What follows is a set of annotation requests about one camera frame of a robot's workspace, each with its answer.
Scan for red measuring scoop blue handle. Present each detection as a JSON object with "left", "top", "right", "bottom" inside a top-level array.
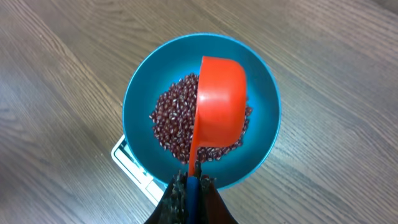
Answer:
[{"left": 185, "top": 56, "right": 247, "bottom": 223}]

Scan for teal plastic bowl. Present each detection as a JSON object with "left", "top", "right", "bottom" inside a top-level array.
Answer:
[{"left": 123, "top": 33, "right": 282, "bottom": 190}]

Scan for white digital kitchen scale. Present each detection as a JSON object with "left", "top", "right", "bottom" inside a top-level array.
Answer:
[{"left": 111, "top": 135, "right": 167, "bottom": 207}]

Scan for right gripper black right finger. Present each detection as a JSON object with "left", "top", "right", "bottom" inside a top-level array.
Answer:
[{"left": 195, "top": 161, "right": 238, "bottom": 224}]

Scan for red beans in bowl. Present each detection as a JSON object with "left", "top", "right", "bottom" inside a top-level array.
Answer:
[{"left": 149, "top": 73, "right": 253, "bottom": 165}]

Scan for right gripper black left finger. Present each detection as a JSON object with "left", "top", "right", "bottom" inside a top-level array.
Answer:
[{"left": 144, "top": 171, "right": 187, "bottom": 224}]

